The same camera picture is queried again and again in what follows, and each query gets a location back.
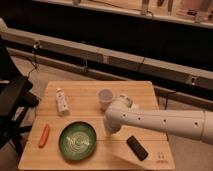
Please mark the cream pusher tool tip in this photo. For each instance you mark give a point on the cream pusher tool tip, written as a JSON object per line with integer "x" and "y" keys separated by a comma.
{"x": 110, "y": 133}

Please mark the green ceramic bowl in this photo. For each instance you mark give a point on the green ceramic bowl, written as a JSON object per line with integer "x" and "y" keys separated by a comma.
{"x": 77, "y": 141}

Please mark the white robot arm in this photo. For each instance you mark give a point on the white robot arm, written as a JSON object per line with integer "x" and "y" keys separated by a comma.
{"x": 196, "y": 125}

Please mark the black remote control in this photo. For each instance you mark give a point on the black remote control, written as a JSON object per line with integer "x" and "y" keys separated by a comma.
{"x": 137, "y": 148}

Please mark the translucent plastic cup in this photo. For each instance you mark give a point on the translucent plastic cup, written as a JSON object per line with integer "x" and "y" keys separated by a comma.
{"x": 105, "y": 97}

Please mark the white sponge block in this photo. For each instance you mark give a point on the white sponge block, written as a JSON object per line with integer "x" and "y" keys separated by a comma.
{"x": 135, "y": 106}

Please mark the white tube bottle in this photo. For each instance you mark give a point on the white tube bottle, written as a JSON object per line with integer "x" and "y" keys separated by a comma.
{"x": 62, "y": 105}

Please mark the orange carrot toy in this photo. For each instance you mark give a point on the orange carrot toy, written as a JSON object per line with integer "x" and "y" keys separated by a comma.
{"x": 44, "y": 136}

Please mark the black chair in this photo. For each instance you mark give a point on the black chair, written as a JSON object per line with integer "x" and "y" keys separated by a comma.
{"x": 15, "y": 100}

